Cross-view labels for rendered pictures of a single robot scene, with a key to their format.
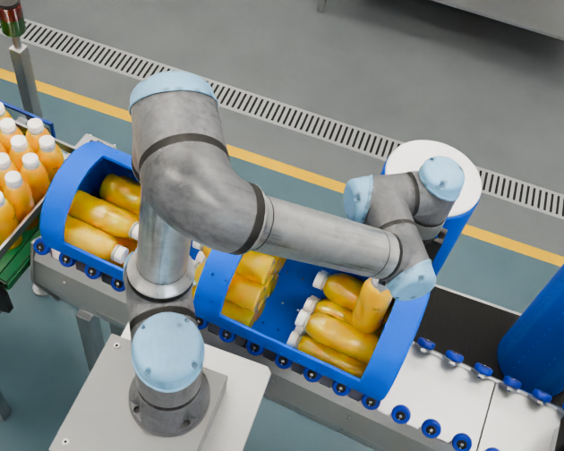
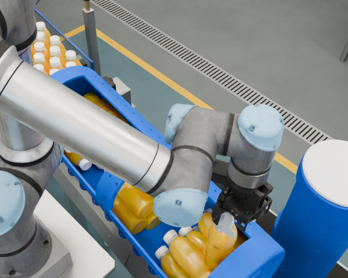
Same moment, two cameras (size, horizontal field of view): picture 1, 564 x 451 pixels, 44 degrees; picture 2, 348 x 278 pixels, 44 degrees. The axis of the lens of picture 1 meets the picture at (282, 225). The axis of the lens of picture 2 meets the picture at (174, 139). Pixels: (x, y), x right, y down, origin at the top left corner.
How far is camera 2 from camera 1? 0.60 m
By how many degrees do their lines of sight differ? 21
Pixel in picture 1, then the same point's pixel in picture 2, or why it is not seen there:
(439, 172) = (255, 117)
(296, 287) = not seen: hidden behind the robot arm
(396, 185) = (210, 118)
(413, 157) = (333, 151)
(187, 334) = (9, 193)
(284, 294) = not seen: hidden behind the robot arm
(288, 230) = (25, 96)
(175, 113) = not seen: outside the picture
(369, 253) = (123, 156)
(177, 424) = (1, 270)
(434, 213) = (247, 159)
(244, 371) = (95, 257)
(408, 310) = (245, 259)
